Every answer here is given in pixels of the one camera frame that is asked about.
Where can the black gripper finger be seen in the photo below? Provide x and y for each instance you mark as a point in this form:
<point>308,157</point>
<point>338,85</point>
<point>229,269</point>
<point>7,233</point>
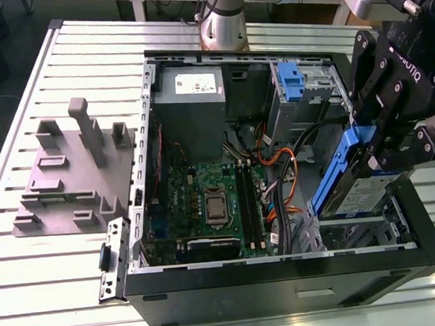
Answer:
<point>364,67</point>
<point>400,154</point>

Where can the hard disk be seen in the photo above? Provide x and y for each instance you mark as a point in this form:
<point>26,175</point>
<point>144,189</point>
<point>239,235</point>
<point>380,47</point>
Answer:
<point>362,197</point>

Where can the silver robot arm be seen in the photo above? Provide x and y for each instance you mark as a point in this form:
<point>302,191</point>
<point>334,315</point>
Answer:
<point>222,24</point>

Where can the metal disk bay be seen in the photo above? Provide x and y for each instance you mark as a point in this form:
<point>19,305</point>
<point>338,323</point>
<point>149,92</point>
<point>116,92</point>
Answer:
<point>312,231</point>

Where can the blue drive latch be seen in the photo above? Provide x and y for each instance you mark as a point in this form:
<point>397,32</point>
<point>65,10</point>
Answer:
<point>290,76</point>

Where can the metal optical drive cage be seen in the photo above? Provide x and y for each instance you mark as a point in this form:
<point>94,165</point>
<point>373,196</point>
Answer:
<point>285,117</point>

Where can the black RAM slot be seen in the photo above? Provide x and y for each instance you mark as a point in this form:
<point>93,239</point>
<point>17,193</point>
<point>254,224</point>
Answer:
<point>246,205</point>
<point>255,205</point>

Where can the grey power supply box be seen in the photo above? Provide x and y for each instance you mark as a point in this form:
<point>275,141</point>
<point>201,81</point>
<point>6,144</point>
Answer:
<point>189,131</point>

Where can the silver CPU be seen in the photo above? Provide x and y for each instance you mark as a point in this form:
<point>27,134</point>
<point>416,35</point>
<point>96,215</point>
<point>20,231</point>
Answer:
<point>215,207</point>

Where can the CPU socket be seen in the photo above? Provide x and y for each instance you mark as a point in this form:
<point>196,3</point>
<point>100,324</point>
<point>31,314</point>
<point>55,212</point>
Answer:
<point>218,223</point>

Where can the black open PC case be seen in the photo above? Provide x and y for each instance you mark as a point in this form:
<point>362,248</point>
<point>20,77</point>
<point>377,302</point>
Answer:
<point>249,291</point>

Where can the green motherboard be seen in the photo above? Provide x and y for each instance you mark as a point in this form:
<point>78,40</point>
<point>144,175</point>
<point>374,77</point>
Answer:
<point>189,180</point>

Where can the black graphics card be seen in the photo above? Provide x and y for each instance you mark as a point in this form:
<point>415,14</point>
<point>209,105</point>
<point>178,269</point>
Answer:
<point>212,250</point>

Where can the grey parts rack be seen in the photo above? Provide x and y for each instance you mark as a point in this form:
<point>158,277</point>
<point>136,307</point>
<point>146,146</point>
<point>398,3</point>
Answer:
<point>73,180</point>

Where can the green RAM stick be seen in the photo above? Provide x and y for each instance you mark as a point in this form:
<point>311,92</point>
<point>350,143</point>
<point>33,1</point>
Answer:
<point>68,198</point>

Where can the grey expansion slot bracket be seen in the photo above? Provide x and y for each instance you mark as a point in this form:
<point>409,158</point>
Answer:
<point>122,233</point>

